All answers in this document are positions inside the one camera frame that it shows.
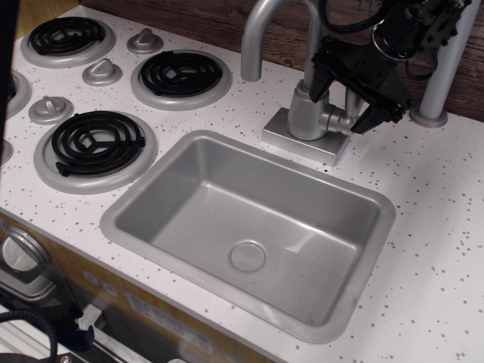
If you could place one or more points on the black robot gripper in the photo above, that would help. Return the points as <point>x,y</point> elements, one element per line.
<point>364,70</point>

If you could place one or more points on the silver faucet lever handle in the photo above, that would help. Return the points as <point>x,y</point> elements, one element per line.
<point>338,120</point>

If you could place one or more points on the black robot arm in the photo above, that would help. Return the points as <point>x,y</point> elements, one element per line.
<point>402,29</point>

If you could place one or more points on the grey vertical support pole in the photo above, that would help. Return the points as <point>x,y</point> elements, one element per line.
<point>430,113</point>

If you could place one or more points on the silver toy faucet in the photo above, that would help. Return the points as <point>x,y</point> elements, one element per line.
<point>304,127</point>

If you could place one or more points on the grey plastic sink basin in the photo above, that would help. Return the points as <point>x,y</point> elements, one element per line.
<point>289,244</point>

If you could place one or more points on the back right stove burner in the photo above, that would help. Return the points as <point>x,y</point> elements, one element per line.
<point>180,80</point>

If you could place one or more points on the grey stove knob top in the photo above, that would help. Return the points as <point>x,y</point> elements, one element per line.
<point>145,42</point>

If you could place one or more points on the grey stove knob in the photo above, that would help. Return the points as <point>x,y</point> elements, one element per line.
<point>145,42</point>
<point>102,73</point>
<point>50,110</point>

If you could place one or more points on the grey stove knob middle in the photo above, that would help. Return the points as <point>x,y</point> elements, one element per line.
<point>102,73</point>

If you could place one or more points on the front right stove burner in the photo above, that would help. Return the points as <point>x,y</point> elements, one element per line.
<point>95,152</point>

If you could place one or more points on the back left stove burner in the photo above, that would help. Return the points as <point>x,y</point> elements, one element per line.
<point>66,42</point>

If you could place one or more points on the grey stove knob lower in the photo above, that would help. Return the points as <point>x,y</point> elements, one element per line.
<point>50,110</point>

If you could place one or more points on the left edge stove burner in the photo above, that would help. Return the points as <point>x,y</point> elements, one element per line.
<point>19,92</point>

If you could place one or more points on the silver round oven dial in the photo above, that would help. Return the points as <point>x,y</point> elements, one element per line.
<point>22,256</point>

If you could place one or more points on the blue clamp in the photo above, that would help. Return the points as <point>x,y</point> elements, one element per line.
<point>81,340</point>

